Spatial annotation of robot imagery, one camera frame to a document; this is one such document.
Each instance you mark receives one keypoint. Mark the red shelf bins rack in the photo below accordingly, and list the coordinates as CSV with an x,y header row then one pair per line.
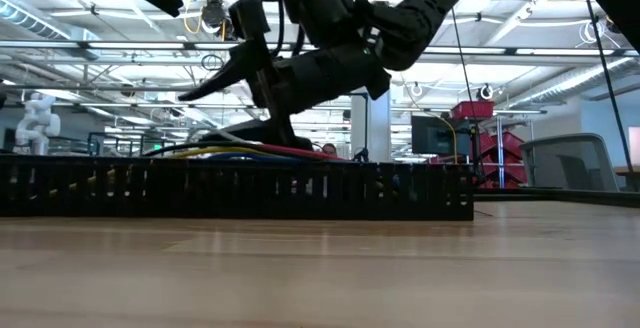
x,y
510,148

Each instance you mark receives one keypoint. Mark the grey mesh office chair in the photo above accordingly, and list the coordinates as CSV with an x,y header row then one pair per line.
x,y
550,163

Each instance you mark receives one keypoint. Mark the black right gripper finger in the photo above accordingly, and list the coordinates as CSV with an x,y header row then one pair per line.
x,y
235,70
250,133

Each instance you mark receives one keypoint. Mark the red storage bin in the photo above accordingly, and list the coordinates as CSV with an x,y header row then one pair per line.
x,y
472,110

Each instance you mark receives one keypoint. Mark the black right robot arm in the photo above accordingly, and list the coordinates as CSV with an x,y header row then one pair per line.
x,y
415,18

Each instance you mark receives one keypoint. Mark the white robot figure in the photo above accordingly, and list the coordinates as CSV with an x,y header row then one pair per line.
x,y
37,123

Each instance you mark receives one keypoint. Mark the white building pillar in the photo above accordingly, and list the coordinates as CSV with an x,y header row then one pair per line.
x,y
372,128

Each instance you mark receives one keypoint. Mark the black computer monitor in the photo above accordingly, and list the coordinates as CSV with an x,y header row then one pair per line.
x,y
430,138

